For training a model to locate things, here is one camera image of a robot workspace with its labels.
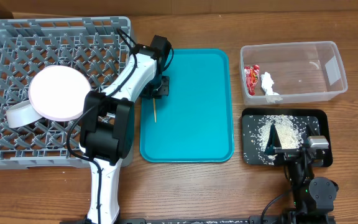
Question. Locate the grey plastic dish rack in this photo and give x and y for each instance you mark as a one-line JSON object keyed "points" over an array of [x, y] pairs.
{"points": [[88, 44]]}

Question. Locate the grey bowl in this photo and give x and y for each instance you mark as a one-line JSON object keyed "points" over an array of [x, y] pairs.
{"points": [[21, 114]]}

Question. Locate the wooden chopstick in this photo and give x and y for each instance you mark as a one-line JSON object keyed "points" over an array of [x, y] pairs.
{"points": [[155, 110]]}

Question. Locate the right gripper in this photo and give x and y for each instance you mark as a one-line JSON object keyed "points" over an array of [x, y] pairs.
{"points": [[285, 155]]}

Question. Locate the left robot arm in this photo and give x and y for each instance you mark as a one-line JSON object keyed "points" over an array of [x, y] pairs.
{"points": [[107, 130]]}

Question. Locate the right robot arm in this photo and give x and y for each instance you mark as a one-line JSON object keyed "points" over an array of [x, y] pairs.
{"points": [[313, 196]]}

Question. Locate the red snack wrapper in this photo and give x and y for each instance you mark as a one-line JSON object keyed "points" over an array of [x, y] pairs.
{"points": [[252, 77]]}

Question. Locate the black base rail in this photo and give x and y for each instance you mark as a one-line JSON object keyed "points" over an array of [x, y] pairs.
{"points": [[251, 220]]}

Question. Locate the clear plastic waste bin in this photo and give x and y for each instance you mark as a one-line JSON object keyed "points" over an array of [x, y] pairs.
{"points": [[302, 72]]}

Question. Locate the pile of rice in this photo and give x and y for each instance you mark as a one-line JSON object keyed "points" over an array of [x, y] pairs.
{"points": [[256, 130]]}

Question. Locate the white tissue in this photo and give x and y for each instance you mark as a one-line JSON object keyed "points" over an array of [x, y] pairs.
{"points": [[267, 86]]}

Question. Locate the teal serving tray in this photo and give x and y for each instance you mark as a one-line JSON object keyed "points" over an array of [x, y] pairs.
{"points": [[195, 121]]}

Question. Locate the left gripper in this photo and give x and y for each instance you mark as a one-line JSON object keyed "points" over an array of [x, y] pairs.
{"points": [[164, 91]]}

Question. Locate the black rectangular tray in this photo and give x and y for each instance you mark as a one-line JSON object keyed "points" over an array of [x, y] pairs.
{"points": [[319, 114]]}

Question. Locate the large white plate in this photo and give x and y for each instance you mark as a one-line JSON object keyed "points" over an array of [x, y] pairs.
{"points": [[58, 92]]}

